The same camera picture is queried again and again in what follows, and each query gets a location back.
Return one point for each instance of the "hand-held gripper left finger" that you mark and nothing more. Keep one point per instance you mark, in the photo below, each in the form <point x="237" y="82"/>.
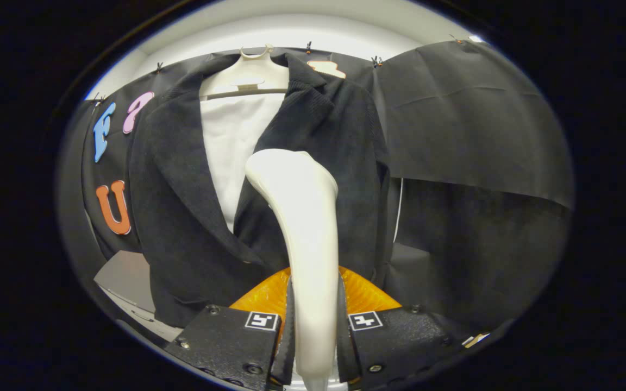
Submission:
<point x="226" y="342"/>

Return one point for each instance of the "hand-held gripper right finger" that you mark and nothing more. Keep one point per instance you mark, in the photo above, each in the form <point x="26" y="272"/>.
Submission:
<point x="400" y="342"/>

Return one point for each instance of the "black jacket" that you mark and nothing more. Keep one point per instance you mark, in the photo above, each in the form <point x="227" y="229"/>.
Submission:
<point x="182" y="217"/>

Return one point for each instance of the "white shirt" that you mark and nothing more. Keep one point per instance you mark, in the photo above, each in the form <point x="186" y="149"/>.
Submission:
<point x="231" y="146"/>

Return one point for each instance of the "white clothes hanger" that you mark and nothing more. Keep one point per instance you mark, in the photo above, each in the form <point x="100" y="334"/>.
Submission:
<point x="248" y="73"/>

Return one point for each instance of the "white packaging pile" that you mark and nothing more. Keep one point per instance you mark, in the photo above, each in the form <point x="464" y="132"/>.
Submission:
<point x="475" y="340"/>

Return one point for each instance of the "grey drawer cabinet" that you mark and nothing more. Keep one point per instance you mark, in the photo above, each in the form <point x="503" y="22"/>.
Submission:
<point x="123" y="277"/>

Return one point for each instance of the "black backdrop cloth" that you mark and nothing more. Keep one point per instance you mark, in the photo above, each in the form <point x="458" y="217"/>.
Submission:
<point x="481" y="163"/>

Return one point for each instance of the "ceiling light panel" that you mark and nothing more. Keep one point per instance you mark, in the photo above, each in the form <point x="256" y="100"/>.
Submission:
<point x="476" y="38"/>

